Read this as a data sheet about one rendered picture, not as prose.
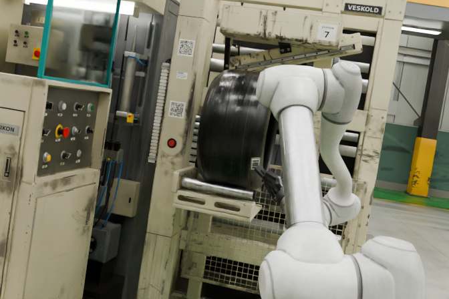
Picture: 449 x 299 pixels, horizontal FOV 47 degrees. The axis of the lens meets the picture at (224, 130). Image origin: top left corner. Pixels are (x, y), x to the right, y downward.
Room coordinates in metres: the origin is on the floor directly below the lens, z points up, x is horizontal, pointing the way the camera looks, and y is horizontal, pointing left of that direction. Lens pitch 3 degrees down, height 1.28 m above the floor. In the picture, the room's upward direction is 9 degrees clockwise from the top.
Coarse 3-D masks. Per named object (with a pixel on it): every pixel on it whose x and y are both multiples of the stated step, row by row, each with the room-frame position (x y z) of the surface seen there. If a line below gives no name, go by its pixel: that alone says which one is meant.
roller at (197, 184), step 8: (184, 184) 2.34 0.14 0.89; (192, 184) 2.33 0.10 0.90; (200, 184) 2.33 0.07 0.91; (208, 184) 2.32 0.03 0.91; (216, 184) 2.32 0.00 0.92; (216, 192) 2.32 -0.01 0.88; (224, 192) 2.30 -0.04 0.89; (232, 192) 2.30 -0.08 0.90; (240, 192) 2.29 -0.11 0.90; (248, 192) 2.28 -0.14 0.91; (256, 192) 2.31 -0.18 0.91
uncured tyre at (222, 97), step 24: (240, 72) 2.37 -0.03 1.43; (216, 96) 2.24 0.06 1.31; (240, 96) 2.23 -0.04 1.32; (216, 120) 2.20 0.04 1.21; (240, 120) 2.18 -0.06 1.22; (264, 120) 2.20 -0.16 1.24; (216, 144) 2.20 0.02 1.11; (240, 144) 2.18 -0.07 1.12; (264, 144) 2.23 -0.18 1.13; (216, 168) 2.25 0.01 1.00; (240, 168) 2.22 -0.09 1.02; (264, 168) 2.53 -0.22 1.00
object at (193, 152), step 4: (196, 116) 2.84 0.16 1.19; (196, 120) 2.85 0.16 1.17; (196, 124) 2.83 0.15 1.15; (196, 128) 2.97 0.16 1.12; (196, 132) 2.84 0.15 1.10; (196, 136) 2.83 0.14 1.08; (192, 140) 2.84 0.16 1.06; (196, 140) 2.83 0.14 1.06; (192, 144) 2.84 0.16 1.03; (196, 144) 2.83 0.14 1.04; (192, 148) 2.97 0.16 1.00; (192, 152) 2.83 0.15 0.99; (192, 156) 2.84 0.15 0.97; (192, 160) 2.84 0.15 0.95; (188, 164) 2.83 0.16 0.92; (192, 164) 2.83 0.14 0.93
